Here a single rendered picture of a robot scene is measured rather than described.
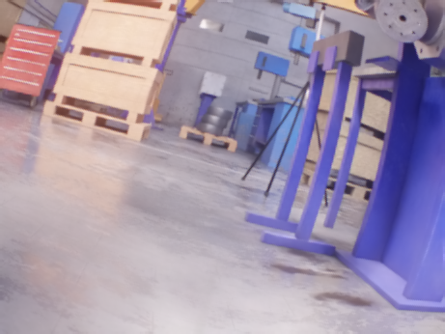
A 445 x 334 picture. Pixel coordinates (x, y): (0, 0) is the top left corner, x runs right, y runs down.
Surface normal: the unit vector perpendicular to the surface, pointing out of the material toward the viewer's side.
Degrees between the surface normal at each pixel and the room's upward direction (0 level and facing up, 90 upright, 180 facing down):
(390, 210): 90
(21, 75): 90
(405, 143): 90
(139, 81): 90
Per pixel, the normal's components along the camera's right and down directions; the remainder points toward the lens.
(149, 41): 0.06, 0.08
